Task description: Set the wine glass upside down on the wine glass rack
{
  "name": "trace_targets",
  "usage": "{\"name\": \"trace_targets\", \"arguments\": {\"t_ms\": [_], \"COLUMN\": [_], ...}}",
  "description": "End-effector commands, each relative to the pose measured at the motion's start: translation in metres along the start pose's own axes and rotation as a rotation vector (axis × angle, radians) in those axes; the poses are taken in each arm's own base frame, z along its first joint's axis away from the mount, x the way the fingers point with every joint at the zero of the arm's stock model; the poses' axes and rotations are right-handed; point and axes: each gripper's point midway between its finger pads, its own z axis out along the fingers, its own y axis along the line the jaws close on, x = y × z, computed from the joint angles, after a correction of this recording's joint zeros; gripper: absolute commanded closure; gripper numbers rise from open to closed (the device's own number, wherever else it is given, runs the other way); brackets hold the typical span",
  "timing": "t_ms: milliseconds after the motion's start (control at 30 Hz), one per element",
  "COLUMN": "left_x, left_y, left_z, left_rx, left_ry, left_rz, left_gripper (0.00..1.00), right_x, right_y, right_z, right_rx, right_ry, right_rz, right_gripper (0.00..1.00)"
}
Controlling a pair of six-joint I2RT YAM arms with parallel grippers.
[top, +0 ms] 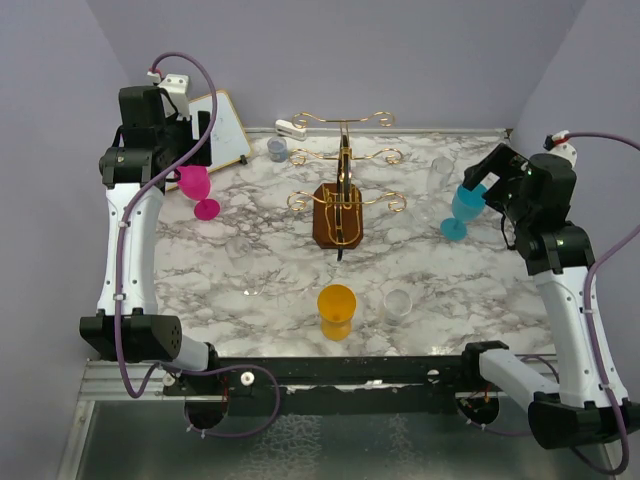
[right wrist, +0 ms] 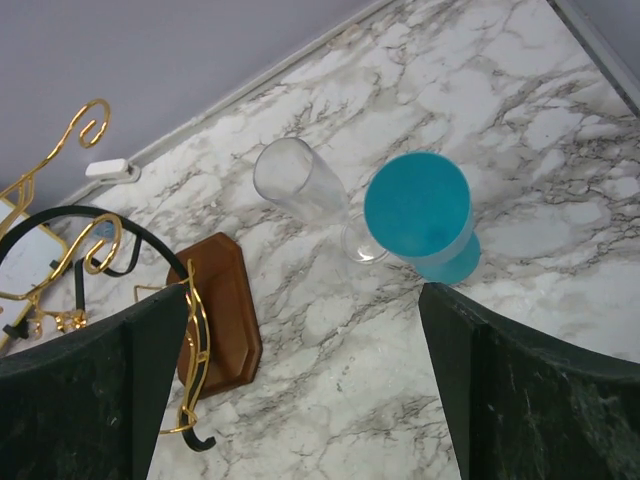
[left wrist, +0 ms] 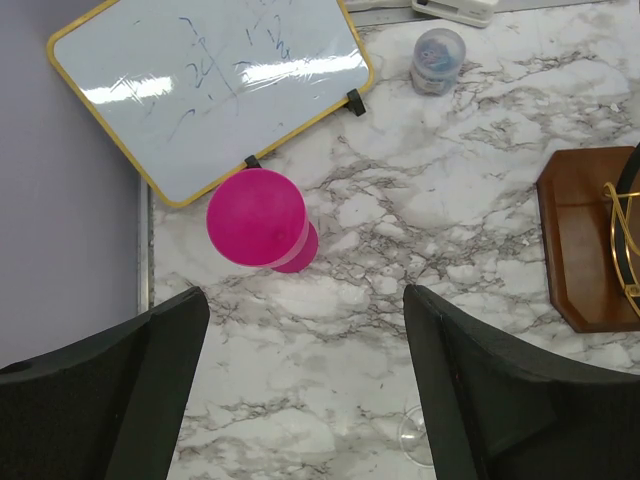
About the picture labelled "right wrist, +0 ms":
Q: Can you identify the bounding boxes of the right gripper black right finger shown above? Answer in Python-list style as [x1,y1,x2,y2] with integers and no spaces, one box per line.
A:
[419,283,639,479]

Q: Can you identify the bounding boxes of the small framed whiteboard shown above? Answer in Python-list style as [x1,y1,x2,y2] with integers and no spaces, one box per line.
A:
[1,199,68,351]

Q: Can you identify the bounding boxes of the clear champagne flute glass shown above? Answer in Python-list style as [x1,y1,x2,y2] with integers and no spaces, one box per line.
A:
[253,137,387,264]

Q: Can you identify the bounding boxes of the gold and black glass rack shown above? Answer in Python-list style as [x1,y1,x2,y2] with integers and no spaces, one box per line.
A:
[1,98,217,453]

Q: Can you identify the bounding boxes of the blue plastic wine glass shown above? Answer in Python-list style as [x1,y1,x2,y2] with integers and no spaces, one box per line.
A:
[364,151,481,285]

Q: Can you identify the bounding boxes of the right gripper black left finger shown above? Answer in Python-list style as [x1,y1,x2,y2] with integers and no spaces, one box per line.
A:
[1,285,189,479]

